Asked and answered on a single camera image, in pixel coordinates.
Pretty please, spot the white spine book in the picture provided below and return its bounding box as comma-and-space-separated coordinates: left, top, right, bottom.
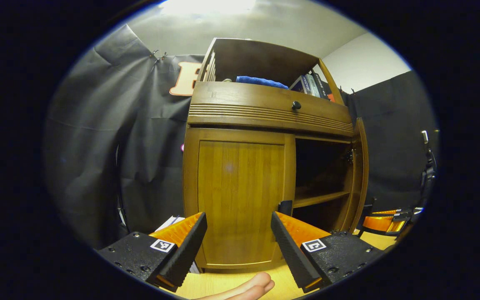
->
305, 74, 320, 98

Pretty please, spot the blue folded towel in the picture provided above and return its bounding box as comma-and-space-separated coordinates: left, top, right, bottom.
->
236, 76, 289, 90

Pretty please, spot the person's foot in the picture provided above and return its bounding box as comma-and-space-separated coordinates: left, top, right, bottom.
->
194, 272, 275, 300

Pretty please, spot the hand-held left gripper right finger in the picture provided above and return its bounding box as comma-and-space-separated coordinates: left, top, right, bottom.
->
270, 211, 386, 293

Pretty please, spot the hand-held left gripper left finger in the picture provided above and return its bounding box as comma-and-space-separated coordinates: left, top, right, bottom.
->
97, 212, 208, 293

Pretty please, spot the wooden shoe cabinet door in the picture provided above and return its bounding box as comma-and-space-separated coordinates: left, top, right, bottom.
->
184, 127, 296, 270
340, 118, 370, 234

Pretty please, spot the dark blue book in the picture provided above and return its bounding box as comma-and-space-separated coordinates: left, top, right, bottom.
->
290, 75, 308, 95

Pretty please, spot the wooden double-door shoe cabinet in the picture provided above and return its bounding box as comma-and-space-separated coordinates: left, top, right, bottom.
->
182, 37, 370, 271

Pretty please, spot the black backdrop cloth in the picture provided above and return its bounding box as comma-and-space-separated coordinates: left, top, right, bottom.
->
44, 25, 438, 250

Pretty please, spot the wooden drawer with black knob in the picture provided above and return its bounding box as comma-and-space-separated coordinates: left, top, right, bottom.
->
190, 81, 354, 125

